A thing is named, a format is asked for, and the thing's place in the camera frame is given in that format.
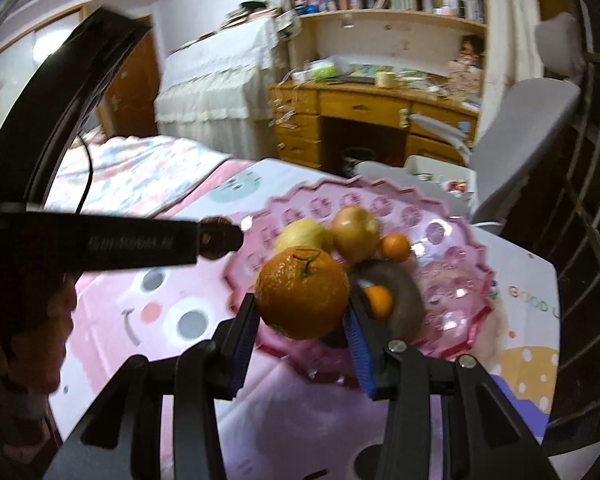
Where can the floral bed blanket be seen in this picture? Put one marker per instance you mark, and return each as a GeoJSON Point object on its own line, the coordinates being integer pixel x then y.
{"type": "Point", "coordinates": [145, 170]}

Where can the brown wooden door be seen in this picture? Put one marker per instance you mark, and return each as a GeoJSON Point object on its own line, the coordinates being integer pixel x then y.
{"type": "Point", "coordinates": [135, 90]}

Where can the orange-brown round fruit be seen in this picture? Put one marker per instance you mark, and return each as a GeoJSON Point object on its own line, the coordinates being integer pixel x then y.
{"type": "Point", "coordinates": [355, 232]}

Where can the yellow lemon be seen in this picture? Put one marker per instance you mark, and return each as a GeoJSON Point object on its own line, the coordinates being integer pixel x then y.
{"type": "Point", "coordinates": [300, 237]}

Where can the large orange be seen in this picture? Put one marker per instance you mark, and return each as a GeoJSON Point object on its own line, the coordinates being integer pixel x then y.
{"type": "Point", "coordinates": [300, 290]}

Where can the wooden bookshelf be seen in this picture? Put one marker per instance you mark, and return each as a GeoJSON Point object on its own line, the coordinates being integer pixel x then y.
{"type": "Point", "coordinates": [380, 15]}

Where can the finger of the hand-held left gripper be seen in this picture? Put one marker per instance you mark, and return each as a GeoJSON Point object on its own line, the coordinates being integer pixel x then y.
{"type": "Point", "coordinates": [220, 239]}

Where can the white lace furniture cover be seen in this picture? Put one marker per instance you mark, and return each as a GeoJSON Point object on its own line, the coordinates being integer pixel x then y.
{"type": "Point", "coordinates": [215, 85]}

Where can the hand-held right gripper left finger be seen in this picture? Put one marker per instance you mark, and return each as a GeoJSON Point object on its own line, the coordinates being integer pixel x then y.
{"type": "Point", "coordinates": [242, 350]}

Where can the doll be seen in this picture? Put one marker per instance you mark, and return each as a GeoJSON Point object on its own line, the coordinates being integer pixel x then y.
{"type": "Point", "coordinates": [469, 55]}

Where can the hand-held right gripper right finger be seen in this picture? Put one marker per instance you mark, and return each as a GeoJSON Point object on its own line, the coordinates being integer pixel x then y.
{"type": "Point", "coordinates": [362, 360]}

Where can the small mandarin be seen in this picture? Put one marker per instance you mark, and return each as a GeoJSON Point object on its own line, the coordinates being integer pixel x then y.
{"type": "Point", "coordinates": [396, 248]}

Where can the printed cartoon tablecloth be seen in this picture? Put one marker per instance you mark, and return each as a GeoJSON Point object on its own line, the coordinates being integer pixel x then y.
{"type": "Point", "coordinates": [520, 320]}

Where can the white wardrobe door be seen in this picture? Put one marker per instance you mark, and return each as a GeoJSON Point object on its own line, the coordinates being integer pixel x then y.
{"type": "Point", "coordinates": [10, 75]}

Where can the tiny orange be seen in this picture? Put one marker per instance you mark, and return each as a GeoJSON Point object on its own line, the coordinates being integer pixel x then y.
{"type": "Point", "coordinates": [380, 302]}

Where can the tape roll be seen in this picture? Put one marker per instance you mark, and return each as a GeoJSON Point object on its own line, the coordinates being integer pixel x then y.
{"type": "Point", "coordinates": [385, 79]}

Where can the white chair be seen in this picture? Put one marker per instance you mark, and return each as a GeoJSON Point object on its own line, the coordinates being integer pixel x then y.
{"type": "Point", "coordinates": [520, 130]}

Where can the metal railing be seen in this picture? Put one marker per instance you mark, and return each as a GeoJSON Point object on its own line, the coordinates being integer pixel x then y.
{"type": "Point", "coordinates": [587, 240]}

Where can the wooden desk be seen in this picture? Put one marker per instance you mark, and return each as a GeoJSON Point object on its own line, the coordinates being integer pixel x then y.
{"type": "Point", "coordinates": [360, 105]}

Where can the person's left hand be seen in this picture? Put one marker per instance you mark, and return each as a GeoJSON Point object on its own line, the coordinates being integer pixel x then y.
{"type": "Point", "coordinates": [60, 320]}

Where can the pink glass fruit plate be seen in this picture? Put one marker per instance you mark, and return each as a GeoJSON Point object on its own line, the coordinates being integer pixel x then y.
{"type": "Point", "coordinates": [445, 280]}

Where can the dark waste bin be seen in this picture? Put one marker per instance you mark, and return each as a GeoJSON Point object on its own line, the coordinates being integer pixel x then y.
{"type": "Point", "coordinates": [357, 157]}

